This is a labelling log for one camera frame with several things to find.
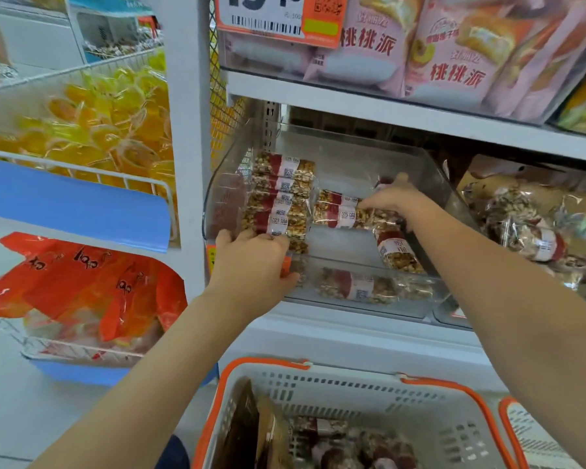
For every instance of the person's right hand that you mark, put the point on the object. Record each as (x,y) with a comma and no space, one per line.
(404,200)

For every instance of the person's left hand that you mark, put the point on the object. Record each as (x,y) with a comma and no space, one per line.
(246,273)

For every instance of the person's right thumb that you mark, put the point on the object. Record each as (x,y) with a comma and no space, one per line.
(402,180)

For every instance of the person's left thumb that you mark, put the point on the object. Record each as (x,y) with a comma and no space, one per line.
(291,282)

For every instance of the clear plastic shelf bin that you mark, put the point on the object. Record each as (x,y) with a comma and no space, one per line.
(361,156)

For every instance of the red-label nut bar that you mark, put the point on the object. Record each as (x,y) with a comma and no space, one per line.
(339,217)

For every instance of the person's right forearm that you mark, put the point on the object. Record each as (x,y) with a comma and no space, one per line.
(517,327)

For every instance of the person's left forearm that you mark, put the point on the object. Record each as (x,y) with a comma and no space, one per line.
(176,376)

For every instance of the small orange shelf label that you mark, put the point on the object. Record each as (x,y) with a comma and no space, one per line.
(286,266)

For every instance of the stack of nut bar packets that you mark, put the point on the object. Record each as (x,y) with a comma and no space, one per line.
(278,205)

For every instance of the brown cardboard box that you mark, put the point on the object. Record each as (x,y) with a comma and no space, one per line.
(517,173)

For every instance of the pink pastry packet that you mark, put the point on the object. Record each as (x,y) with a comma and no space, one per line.
(366,48)
(552,58)
(461,68)
(263,56)

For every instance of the heap of clear-wrapped nut snacks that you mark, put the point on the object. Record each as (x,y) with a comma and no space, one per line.
(532,229)

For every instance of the small red shelf label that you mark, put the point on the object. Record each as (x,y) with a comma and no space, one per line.
(459,313)

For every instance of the dark brown flat packet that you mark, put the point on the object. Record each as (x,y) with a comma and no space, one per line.
(239,429)

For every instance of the tan flat packet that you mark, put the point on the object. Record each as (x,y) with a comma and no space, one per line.
(273,439)

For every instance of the clear upper shelf bin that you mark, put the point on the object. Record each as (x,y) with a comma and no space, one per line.
(556,112)

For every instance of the white metal shelf unit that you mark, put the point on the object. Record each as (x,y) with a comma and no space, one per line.
(190,141)

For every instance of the heap of nut bars in basket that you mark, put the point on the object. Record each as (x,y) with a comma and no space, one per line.
(356,446)

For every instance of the pile of orange snack bags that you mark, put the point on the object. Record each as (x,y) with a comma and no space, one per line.
(88,283)

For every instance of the orange and white price tag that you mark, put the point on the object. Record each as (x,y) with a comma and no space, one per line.
(273,17)

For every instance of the person's blue trousers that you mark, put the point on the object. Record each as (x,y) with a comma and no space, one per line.
(173,454)

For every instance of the light blue base panel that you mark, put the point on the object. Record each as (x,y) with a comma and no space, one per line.
(78,373)

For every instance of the pile of yellow jelly cups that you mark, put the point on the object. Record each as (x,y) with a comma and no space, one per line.
(107,126)

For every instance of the white shopping basket orange rim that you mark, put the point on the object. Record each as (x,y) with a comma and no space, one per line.
(532,439)

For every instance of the blue display stand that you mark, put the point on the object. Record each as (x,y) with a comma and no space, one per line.
(117,29)

